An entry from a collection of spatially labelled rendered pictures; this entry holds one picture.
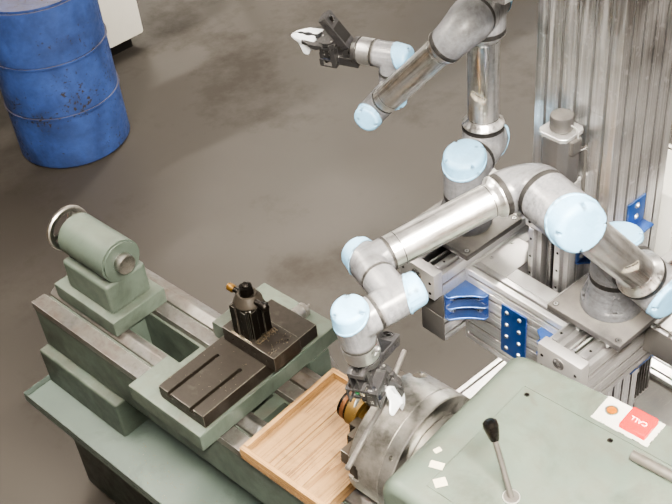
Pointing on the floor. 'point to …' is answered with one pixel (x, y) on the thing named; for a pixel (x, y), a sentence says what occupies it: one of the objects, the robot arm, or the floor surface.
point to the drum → (60, 82)
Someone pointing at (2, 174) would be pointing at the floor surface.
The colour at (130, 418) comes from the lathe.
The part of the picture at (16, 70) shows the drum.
